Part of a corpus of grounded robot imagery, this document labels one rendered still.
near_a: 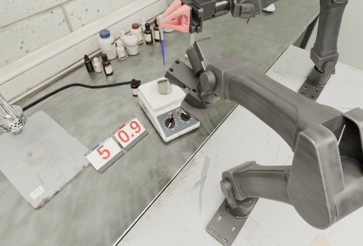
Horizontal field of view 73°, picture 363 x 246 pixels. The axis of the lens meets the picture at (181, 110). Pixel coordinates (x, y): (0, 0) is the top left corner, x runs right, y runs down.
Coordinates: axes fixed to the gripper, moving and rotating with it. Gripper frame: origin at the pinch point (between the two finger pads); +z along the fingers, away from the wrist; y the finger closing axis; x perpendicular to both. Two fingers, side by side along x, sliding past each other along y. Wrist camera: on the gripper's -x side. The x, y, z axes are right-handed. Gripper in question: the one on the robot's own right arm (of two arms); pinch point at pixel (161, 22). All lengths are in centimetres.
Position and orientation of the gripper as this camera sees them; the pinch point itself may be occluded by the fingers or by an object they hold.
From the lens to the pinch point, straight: 65.7
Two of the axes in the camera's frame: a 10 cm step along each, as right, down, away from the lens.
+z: -8.6, 3.8, -3.3
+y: 5.1, 6.4, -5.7
